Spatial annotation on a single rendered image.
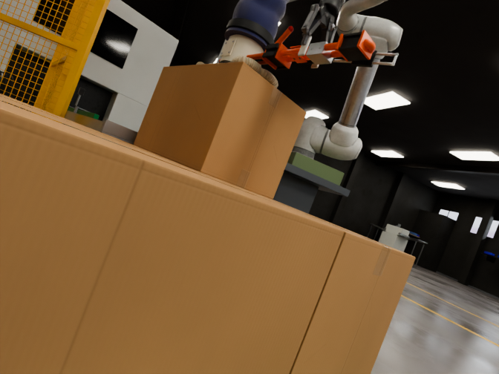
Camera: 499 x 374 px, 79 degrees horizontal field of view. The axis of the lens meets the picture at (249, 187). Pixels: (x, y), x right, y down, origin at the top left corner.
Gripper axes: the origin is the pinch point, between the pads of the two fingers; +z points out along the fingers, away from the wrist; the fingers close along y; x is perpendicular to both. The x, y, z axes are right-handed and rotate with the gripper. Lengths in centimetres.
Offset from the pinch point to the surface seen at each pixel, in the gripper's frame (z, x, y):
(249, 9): -18.0, -35.2, 10.1
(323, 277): 62, 49, 20
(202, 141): 42.6, -14.6, 19.3
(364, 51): 2.1, 22.7, 1.0
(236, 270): 63, 50, 42
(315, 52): 2.0, 5.9, 3.4
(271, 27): -16.0, -30.8, -0.8
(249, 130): 32.0, -10.1, 5.3
